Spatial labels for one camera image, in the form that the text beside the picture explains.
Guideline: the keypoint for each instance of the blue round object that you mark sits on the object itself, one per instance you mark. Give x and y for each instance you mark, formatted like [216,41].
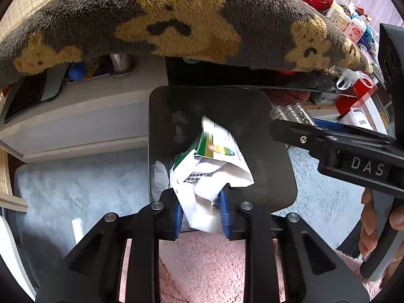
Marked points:
[77,71]

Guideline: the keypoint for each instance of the beige carton box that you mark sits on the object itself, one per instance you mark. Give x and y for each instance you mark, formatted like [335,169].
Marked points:
[337,17]

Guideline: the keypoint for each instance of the blue packet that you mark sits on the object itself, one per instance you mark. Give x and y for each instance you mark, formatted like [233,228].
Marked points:
[368,36]

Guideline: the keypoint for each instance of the white hairbrush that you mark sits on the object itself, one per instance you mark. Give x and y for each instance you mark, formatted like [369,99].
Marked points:
[367,56]

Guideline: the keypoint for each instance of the person's right hand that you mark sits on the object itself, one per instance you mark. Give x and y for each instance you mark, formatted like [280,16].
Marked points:
[366,221]

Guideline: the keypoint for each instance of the white plastic bag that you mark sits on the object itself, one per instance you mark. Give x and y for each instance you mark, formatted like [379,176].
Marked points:
[348,79]

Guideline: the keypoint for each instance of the white tube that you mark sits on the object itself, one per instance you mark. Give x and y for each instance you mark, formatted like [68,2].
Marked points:
[76,230]

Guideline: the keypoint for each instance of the orange basketball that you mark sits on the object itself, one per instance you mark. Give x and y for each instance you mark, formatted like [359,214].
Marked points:
[293,96]

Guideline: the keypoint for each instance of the white plastic case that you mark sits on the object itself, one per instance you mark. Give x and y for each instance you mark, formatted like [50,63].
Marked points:
[359,118]

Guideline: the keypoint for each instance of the pink fluffy blanket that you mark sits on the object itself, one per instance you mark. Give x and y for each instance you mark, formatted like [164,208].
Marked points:
[202,268]

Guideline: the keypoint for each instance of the silver cylindrical battery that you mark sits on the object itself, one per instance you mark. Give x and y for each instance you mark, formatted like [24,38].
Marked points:
[277,113]
[301,111]
[288,110]

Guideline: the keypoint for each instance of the wooden slat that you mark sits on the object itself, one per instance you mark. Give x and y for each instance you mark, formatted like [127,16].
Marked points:
[12,202]

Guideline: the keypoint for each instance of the grey bear print fleece blanket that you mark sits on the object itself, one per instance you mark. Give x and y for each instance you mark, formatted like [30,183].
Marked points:
[189,15]

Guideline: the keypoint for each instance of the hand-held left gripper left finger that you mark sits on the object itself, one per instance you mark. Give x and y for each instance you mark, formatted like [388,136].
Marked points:
[177,216]

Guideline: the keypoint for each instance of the chrome metal leg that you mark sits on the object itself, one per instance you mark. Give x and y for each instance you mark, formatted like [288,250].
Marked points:
[120,64]

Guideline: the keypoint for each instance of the black trash bin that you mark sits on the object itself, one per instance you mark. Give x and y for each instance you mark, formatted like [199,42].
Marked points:
[221,107]

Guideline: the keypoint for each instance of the white green paper box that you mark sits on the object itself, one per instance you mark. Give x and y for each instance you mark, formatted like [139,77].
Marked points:
[202,202]

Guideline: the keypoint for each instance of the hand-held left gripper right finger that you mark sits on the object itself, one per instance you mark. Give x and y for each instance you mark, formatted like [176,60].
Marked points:
[225,211]

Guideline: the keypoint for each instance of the white curved panel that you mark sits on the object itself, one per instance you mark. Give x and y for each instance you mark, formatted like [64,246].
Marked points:
[12,252]

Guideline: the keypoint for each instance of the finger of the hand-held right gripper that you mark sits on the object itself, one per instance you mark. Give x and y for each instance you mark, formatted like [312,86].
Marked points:
[293,134]
[334,125]

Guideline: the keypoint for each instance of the red box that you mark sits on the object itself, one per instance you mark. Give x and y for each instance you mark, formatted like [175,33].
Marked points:
[356,97]

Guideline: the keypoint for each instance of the white bottle with pink label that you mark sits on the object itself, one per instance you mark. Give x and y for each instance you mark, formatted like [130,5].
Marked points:
[355,30]

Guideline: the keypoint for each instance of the crumpled silvery wrapper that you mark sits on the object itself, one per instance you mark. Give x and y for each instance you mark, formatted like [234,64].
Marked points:
[159,176]

